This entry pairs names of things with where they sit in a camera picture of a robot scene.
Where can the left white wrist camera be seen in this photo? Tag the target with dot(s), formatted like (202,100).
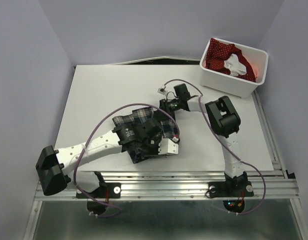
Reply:
(168,147)

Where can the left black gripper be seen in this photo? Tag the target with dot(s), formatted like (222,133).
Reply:
(157,139)

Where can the aluminium rail frame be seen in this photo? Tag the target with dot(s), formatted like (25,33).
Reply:
(171,204)

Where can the white plastic bin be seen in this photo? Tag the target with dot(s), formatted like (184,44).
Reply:
(232,85)

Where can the red polka dot skirt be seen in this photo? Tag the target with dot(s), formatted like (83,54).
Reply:
(218,52)

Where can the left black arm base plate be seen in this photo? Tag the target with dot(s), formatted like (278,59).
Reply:
(98,194)

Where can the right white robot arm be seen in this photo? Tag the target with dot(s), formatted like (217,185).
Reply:
(223,121)

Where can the white garment in bin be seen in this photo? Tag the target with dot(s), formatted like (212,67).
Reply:
(235,67)

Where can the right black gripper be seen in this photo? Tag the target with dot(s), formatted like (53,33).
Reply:
(164,106)

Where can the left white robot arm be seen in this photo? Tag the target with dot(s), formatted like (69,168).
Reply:
(57,168)

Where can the navy plaid pleated skirt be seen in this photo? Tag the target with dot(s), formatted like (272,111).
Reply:
(141,115)

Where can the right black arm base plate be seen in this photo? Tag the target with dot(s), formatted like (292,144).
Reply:
(234,190)

